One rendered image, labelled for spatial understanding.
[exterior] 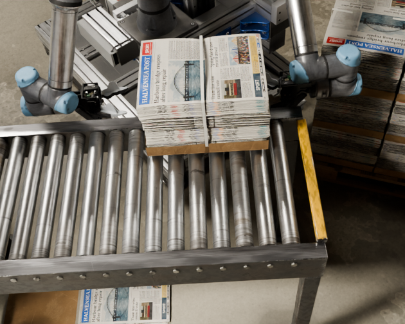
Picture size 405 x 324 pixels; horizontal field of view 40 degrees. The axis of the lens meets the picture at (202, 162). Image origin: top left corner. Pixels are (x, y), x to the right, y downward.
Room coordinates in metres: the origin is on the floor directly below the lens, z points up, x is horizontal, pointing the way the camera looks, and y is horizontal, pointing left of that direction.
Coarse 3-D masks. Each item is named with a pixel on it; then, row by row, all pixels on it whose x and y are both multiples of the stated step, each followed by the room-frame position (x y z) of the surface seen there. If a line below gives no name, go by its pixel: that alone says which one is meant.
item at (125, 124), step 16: (272, 112) 1.18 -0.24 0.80; (288, 112) 1.17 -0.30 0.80; (0, 128) 1.25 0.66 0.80; (16, 128) 1.24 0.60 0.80; (32, 128) 1.23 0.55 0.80; (48, 128) 1.22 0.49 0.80; (64, 128) 1.21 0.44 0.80; (80, 128) 1.21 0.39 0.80; (96, 128) 1.20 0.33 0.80; (112, 128) 1.19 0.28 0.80; (128, 128) 1.18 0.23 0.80; (288, 128) 1.15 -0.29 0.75; (48, 144) 1.20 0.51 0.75; (128, 144) 1.18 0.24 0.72; (144, 144) 1.18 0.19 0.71
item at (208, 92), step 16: (192, 48) 1.28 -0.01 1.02; (208, 48) 1.27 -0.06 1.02; (192, 64) 1.21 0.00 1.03; (208, 64) 1.20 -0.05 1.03; (192, 80) 1.14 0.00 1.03; (208, 80) 1.13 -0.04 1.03; (192, 96) 1.07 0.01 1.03; (208, 96) 1.07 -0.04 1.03; (208, 112) 1.04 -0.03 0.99; (208, 128) 1.05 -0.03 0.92
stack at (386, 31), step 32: (352, 0) 1.66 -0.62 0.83; (384, 0) 1.63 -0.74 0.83; (352, 32) 1.48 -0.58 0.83; (384, 32) 1.46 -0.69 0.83; (384, 64) 1.36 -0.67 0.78; (352, 96) 1.39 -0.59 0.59; (320, 128) 1.44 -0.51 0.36; (384, 128) 1.34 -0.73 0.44; (352, 160) 1.37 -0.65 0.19; (384, 160) 1.32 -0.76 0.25; (384, 192) 1.30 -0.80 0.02
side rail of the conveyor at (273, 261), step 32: (96, 256) 0.73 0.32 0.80; (128, 256) 0.72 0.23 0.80; (160, 256) 0.71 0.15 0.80; (192, 256) 0.70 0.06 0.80; (224, 256) 0.69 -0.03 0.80; (256, 256) 0.67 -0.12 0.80; (288, 256) 0.66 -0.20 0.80; (320, 256) 0.65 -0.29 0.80; (0, 288) 0.70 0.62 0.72; (32, 288) 0.70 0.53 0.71; (64, 288) 0.69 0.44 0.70; (96, 288) 0.69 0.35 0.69
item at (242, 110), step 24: (216, 48) 1.27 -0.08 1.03; (240, 48) 1.25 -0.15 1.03; (216, 72) 1.16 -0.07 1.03; (240, 72) 1.15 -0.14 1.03; (264, 72) 1.14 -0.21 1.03; (216, 96) 1.06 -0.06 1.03; (240, 96) 1.05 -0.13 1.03; (264, 96) 1.04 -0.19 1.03; (216, 120) 1.04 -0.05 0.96; (240, 120) 1.04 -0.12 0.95; (264, 120) 1.03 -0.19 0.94
